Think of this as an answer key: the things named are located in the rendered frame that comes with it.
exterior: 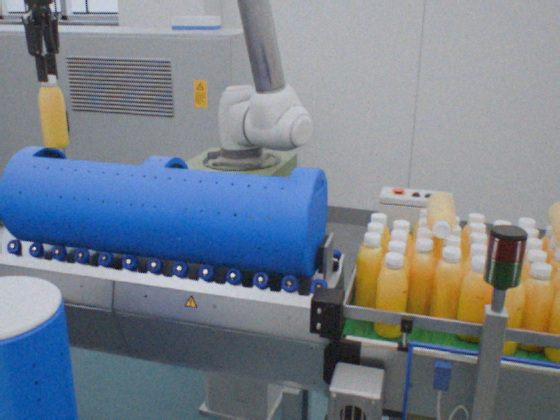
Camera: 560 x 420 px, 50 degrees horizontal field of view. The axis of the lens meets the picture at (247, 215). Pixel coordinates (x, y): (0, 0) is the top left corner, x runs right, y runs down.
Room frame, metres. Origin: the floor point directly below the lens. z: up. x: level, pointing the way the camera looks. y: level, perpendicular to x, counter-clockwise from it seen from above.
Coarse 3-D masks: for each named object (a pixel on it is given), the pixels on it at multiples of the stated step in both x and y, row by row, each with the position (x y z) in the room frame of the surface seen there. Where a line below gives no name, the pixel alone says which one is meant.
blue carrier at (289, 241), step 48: (0, 192) 1.59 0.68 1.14; (48, 192) 1.54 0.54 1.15; (96, 192) 1.51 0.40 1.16; (144, 192) 1.47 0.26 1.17; (192, 192) 1.44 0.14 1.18; (240, 192) 1.41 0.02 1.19; (288, 192) 1.38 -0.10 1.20; (48, 240) 1.57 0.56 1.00; (96, 240) 1.51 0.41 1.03; (144, 240) 1.45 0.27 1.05; (192, 240) 1.41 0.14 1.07; (240, 240) 1.37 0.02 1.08; (288, 240) 1.33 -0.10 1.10
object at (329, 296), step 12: (324, 288) 1.27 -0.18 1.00; (312, 300) 1.21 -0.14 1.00; (324, 300) 1.21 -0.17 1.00; (336, 300) 1.21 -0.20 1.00; (312, 312) 1.21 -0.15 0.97; (324, 312) 1.20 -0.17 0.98; (336, 312) 1.19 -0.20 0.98; (312, 324) 1.21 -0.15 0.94; (324, 324) 1.20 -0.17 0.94; (336, 324) 1.19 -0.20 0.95; (324, 336) 1.21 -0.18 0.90; (336, 336) 1.19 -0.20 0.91
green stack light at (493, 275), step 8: (488, 264) 0.98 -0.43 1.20; (496, 264) 0.96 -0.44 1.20; (504, 264) 0.95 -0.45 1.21; (512, 264) 0.95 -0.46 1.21; (520, 264) 0.96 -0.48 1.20; (488, 272) 0.97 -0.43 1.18; (496, 272) 0.96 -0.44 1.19; (504, 272) 0.95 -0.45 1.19; (512, 272) 0.95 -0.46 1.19; (520, 272) 0.96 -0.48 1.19; (488, 280) 0.97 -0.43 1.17; (496, 280) 0.96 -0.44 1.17; (504, 280) 0.95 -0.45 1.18; (512, 280) 0.95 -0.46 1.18; (520, 280) 0.96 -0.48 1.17
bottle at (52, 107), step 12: (48, 84) 1.67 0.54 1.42; (48, 96) 1.66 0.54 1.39; (60, 96) 1.68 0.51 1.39; (48, 108) 1.66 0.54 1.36; (60, 108) 1.67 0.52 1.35; (48, 120) 1.66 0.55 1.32; (60, 120) 1.67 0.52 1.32; (48, 132) 1.66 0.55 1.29; (60, 132) 1.67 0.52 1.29; (48, 144) 1.66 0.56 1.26; (60, 144) 1.66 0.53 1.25
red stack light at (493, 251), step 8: (488, 240) 0.99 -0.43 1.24; (496, 240) 0.97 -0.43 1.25; (504, 240) 0.96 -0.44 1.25; (488, 248) 0.98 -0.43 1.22; (496, 248) 0.97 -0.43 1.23; (504, 248) 0.96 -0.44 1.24; (512, 248) 0.95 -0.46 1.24; (520, 248) 0.95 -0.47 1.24; (488, 256) 0.98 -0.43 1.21; (496, 256) 0.96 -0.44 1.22; (504, 256) 0.96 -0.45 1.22; (512, 256) 0.95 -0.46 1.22; (520, 256) 0.96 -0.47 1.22
